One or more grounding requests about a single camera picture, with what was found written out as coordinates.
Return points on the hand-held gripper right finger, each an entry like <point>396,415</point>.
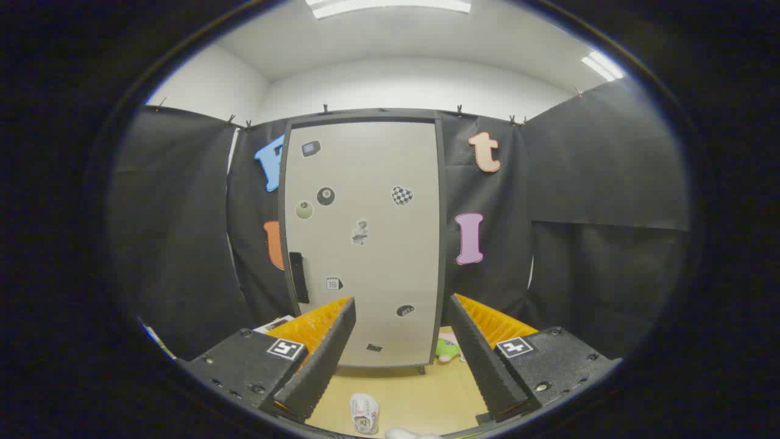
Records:
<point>481,366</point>

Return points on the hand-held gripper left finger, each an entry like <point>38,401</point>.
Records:
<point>323,366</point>

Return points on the white shoe red logo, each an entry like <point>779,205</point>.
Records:
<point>364,411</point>

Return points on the grey shoe cabinet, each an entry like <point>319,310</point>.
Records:
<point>365,114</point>

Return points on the pink and green plush toy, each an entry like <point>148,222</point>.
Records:
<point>446,349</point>

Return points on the black backdrop cloth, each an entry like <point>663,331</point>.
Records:
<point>579,183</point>

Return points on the ceiling light panel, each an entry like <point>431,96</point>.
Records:
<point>390,6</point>
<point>603,66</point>

